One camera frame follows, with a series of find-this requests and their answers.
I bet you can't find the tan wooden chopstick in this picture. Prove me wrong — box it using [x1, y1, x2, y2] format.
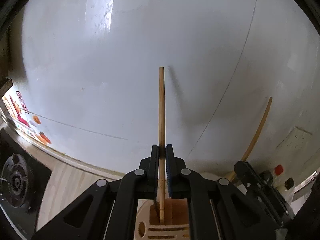
[226, 96, 274, 183]

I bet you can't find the red capped bottle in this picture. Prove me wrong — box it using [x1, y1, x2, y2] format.
[272, 164, 284, 188]

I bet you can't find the black chopstick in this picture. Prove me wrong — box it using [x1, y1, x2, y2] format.
[153, 198, 159, 211]

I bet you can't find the wall power socket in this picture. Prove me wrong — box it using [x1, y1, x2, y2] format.
[277, 127, 312, 155]

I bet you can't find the light wood chopstick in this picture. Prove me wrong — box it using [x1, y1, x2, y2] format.
[158, 67, 165, 225]

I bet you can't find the fruit sticker strip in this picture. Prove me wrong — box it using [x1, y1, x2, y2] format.
[2, 87, 52, 145]

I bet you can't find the white utensil holder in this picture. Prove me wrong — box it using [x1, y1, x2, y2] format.
[134, 198, 190, 239]

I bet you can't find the black gas stove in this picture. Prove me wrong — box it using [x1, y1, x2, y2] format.
[1, 129, 52, 239]

